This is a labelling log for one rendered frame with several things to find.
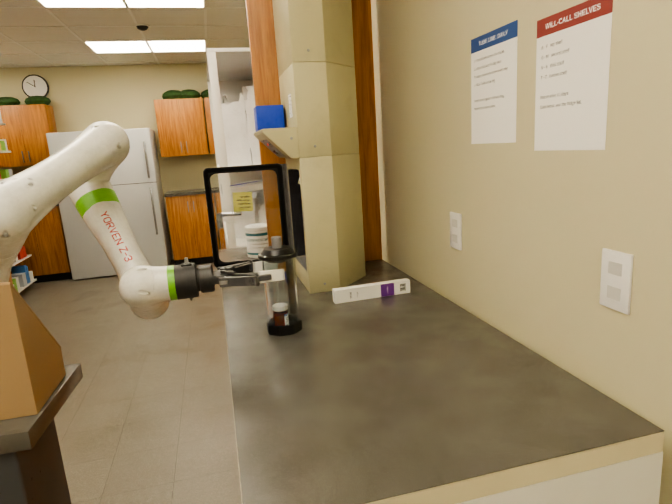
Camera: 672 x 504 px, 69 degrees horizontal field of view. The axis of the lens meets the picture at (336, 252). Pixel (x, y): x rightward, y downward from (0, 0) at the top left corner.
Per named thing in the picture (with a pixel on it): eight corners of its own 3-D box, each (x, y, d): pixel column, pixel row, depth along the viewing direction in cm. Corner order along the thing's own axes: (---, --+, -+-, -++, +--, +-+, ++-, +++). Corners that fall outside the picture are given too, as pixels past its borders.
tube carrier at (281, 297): (299, 316, 146) (293, 246, 141) (306, 329, 135) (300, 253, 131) (262, 322, 143) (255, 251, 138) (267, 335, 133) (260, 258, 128)
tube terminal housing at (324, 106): (352, 265, 208) (341, 75, 192) (377, 284, 177) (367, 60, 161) (294, 272, 202) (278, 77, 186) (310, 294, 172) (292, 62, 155)
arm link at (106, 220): (77, 211, 138) (116, 195, 141) (88, 228, 148) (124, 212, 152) (135, 321, 130) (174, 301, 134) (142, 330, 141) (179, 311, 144)
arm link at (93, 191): (64, 149, 140) (104, 150, 150) (49, 177, 147) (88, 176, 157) (91, 199, 136) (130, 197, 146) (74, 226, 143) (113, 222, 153)
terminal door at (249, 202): (290, 262, 200) (281, 162, 191) (214, 269, 196) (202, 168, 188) (290, 261, 200) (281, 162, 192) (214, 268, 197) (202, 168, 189)
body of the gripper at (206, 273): (196, 269, 125) (233, 265, 128) (196, 262, 133) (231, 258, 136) (200, 297, 127) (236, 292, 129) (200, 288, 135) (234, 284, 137)
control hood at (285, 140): (285, 157, 192) (283, 131, 190) (299, 158, 162) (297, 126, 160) (255, 159, 190) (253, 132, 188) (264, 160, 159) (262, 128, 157)
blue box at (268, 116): (281, 131, 189) (279, 107, 187) (285, 130, 179) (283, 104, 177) (255, 132, 187) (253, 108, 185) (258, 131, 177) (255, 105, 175)
